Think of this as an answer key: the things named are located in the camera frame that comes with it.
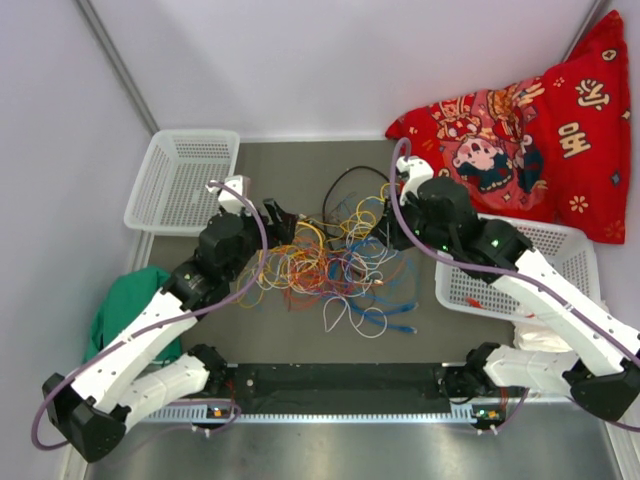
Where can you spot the white plastic basket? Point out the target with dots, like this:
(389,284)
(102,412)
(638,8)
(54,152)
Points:
(169,196)
(567,249)

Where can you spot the grey corner post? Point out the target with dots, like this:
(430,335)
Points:
(119,68)

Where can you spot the right white plastic basket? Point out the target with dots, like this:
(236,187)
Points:
(567,249)

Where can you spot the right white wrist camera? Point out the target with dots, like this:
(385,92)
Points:
(414,171)

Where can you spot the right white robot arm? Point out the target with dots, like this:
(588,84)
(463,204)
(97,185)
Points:
(600,369)

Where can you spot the left white plastic basket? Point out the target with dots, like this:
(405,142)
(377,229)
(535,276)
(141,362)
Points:
(169,196)

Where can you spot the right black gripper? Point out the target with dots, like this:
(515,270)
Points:
(388,229)

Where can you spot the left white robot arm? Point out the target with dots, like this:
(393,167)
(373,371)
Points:
(94,407)

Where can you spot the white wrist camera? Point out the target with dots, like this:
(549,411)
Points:
(228,202)
(414,171)

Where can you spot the red printed pillow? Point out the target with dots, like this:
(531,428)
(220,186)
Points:
(553,148)

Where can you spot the white cloth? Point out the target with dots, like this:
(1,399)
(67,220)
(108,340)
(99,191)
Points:
(534,335)

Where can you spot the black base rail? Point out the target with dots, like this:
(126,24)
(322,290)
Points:
(336,392)

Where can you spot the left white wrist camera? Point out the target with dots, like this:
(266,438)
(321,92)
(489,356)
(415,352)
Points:
(228,202)

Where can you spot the green cloth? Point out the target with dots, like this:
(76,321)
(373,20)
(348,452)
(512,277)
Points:
(125,300)

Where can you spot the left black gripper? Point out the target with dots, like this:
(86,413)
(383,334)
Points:
(282,231)

